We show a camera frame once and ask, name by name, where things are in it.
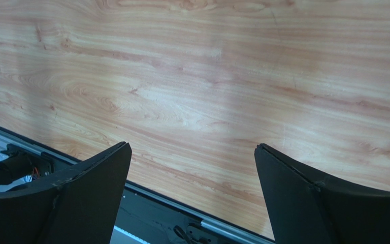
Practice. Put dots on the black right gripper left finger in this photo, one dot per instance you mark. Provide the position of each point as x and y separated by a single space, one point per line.
78 204

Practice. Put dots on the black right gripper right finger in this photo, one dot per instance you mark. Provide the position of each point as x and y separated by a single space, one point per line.
306 205

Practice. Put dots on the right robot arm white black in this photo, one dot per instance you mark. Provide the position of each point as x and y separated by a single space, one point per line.
2 171

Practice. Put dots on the aluminium frame rail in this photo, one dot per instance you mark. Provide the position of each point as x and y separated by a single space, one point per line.
12 141

